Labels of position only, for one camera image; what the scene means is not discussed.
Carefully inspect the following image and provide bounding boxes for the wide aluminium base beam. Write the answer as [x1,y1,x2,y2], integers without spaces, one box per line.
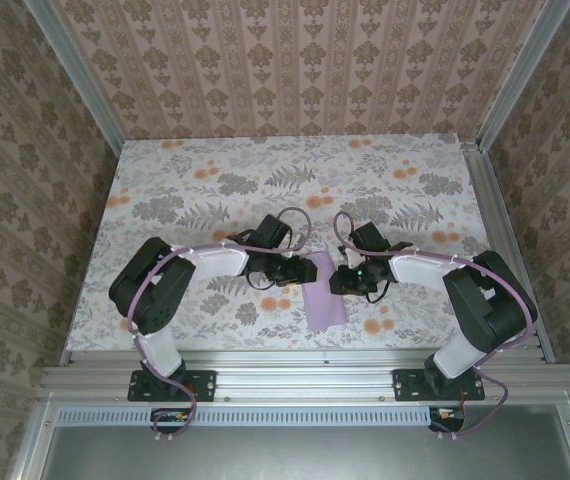
[37,364,570,404]

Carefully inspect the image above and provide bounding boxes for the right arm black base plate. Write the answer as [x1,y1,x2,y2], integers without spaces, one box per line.
[393,368,486,403]

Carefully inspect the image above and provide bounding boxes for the steel sheet panel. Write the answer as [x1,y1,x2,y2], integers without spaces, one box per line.
[39,424,570,480]

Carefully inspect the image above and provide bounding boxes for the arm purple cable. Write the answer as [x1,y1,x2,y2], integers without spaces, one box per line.
[127,206,314,444]
[333,210,540,441]

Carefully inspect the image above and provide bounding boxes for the light purple cloth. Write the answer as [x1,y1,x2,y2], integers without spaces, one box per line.
[302,251,350,332]

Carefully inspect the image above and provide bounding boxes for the aluminium side rail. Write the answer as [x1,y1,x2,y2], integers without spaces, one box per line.
[459,139,559,365]

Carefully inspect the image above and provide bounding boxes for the slotted grey cable duct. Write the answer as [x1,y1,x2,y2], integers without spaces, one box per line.
[57,405,570,427]

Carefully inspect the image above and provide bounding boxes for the aluminium table edge rail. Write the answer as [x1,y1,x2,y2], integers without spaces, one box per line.
[62,348,556,367]

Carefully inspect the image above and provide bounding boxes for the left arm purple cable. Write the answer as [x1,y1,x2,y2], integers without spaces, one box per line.
[127,206,314,444]

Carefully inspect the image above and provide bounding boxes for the black power connector box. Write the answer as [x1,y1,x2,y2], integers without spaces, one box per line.
[428,406,466,434]
[150,407,192,435]

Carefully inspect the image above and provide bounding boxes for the aluminium corner post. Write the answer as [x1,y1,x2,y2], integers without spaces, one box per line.
[23,0,126,157]
[475,0,570,154]

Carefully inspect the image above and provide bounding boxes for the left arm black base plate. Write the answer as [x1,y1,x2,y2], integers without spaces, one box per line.
[128,368,217,403]

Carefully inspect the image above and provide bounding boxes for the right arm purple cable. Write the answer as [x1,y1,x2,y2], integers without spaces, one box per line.
[333,210,540,441]

